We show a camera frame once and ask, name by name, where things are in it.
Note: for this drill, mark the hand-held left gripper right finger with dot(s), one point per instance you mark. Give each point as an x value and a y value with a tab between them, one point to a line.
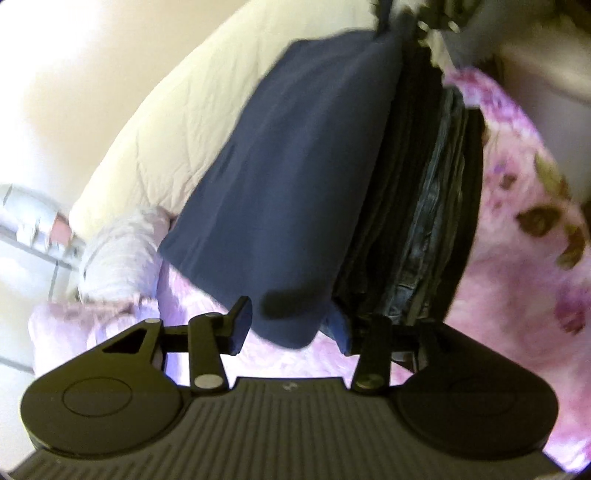
376	344

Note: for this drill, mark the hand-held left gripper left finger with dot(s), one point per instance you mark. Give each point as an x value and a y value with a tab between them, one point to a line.
242	325

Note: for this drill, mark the stack of dark clothes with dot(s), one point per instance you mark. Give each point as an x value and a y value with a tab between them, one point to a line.
415	207

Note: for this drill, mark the navy blue garment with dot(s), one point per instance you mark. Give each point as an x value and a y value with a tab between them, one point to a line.
286	184

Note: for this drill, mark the light knit cloth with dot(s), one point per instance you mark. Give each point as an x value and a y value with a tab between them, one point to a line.
120	258

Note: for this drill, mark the pink floral blanket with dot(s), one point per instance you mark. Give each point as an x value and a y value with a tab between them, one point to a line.
517	277

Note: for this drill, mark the cream quilted bedcover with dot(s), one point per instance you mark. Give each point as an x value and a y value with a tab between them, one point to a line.
175	120

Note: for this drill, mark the dark patterned cloth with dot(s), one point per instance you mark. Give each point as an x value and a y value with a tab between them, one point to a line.
415	16

